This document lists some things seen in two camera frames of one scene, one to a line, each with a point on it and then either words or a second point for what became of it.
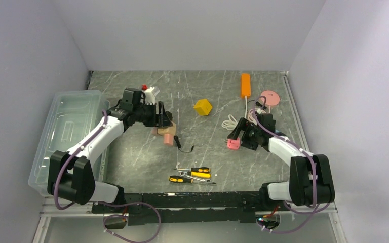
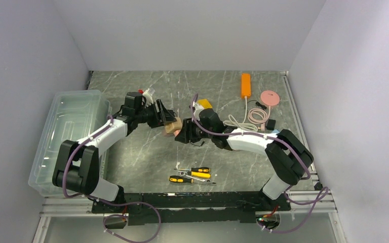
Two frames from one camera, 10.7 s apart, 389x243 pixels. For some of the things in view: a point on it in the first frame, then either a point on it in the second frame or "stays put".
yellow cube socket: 203,107 stays put
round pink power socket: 272,97 stays put
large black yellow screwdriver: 179,179 stays put
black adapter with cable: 179,145 -> 203,142
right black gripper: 243,125 -> 184,135
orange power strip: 245,84 stays put
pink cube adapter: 168,138 -> 177,132
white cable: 250,116 stays put
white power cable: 232,122 stays put
